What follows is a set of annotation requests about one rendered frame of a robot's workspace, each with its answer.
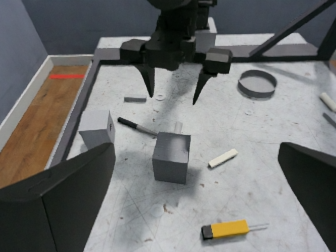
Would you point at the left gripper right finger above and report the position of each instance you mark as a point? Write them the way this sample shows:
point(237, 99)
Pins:
point(311, 175)

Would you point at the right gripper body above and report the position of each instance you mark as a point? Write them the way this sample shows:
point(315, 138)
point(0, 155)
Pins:
point(217, 60)

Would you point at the cream rectangular bar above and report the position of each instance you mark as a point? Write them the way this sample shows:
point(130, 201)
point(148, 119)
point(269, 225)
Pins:
point(222, 158)

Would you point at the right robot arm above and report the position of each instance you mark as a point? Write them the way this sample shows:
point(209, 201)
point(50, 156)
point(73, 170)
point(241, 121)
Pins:
point(168, 47)

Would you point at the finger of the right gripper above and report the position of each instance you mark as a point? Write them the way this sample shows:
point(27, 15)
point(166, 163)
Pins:
point(148, 75)
point(204, 77)

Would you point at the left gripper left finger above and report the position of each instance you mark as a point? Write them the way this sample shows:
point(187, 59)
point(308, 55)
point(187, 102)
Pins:
point(55, 210)

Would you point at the black and grey tapered pin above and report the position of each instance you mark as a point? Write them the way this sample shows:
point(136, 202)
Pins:
point(136, 126)

